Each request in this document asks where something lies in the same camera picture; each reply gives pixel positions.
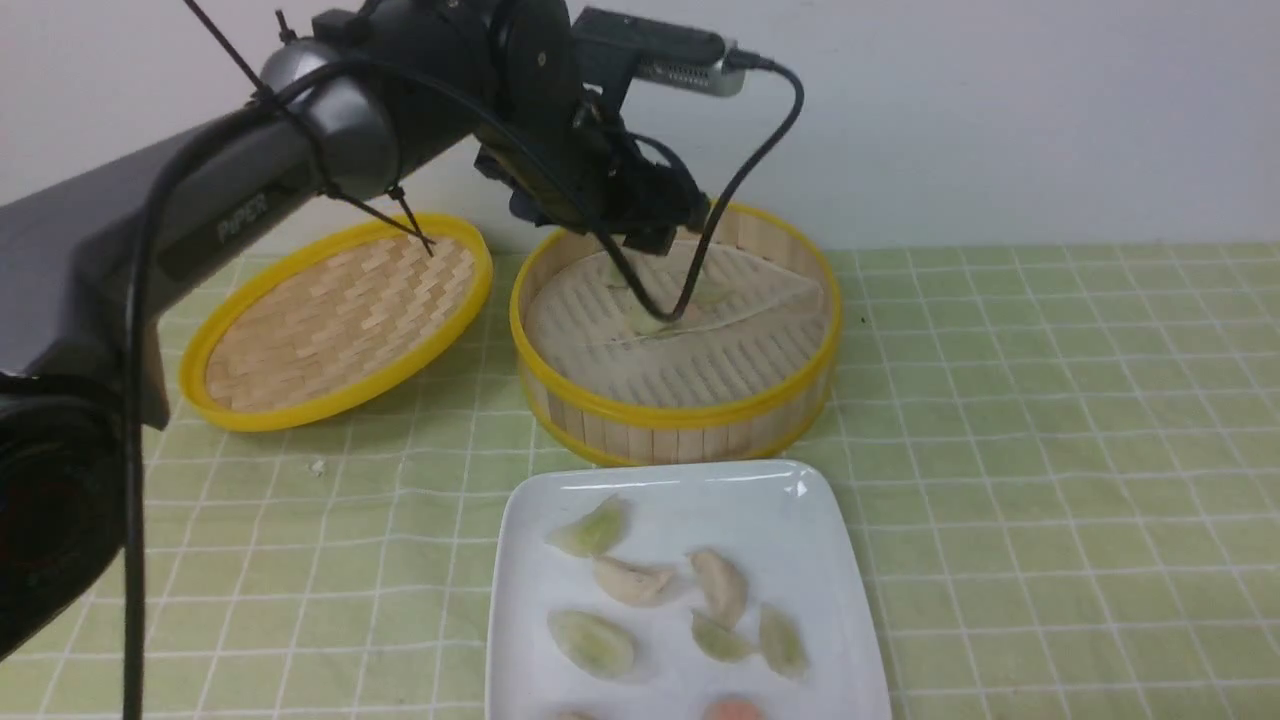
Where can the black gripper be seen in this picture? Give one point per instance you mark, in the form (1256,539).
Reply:
(570,161)

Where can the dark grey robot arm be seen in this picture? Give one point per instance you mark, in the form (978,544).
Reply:
(347,112)

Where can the white square plate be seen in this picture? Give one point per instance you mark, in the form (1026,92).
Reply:
(776,520)

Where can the beige dumpling upright on plate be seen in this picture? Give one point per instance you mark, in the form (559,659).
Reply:
(724,587)

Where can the large green dumpling on plate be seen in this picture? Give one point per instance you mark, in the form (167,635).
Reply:
(596,645)

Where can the small green dumpling on plate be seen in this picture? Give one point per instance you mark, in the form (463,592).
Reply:
(720,644)

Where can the pink dumpling on plate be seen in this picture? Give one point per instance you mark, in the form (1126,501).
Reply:
(733,708)

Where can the white steamer liner cloth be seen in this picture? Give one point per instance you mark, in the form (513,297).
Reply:
(573,314)

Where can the yellow rimmed bamboo steamer basket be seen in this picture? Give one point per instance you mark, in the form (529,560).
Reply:
(609,433)

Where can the yellow rimmed bamboo steamer lid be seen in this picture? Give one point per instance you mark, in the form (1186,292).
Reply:
(336,324)

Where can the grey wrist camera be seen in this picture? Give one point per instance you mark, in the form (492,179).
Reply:
(616,48)

